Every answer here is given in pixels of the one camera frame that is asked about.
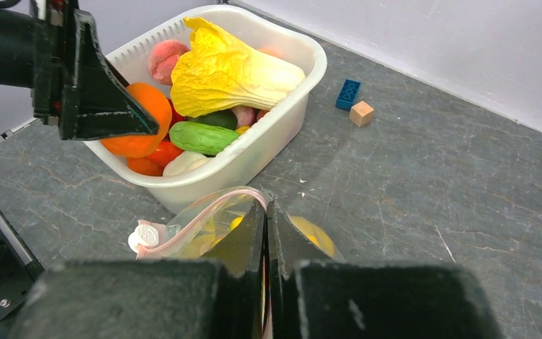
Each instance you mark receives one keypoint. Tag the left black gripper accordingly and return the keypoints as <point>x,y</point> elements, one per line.
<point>55,52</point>

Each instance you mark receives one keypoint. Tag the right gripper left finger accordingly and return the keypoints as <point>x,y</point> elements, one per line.
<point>219,295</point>

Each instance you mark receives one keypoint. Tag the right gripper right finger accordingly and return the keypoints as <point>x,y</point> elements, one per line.
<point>315,296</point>

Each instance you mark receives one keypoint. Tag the yellow banana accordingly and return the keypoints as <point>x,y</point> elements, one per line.
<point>315,234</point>

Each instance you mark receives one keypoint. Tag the clear zip top bag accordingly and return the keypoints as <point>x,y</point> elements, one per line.
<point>198,228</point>

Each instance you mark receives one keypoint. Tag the yellow crinkled lettuce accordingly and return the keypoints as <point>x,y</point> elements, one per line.
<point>221,71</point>

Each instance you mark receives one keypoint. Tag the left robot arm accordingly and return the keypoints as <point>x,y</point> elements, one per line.
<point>18,266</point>

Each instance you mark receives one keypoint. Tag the orange chili pepper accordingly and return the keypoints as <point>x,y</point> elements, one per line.
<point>144,166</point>

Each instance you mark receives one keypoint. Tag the lower reddish peach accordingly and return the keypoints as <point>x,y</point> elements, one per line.
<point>163,58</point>

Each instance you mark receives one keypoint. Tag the red pepper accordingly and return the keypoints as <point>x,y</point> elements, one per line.
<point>166,151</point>

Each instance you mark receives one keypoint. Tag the white mushroom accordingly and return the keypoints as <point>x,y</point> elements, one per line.
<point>184,163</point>

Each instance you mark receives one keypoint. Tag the light green bitter gourd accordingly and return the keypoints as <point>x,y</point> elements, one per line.
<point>201,138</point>

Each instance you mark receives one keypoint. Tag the white plastic basket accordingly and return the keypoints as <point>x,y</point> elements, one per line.
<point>245,158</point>

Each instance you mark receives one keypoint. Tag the small yellow fruit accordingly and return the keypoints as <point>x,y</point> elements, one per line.
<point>242,129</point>

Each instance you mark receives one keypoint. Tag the small wooden cube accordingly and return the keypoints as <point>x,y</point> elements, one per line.
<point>361,113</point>

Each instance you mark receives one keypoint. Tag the blue toy block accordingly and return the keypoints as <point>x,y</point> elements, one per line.
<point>347,95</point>

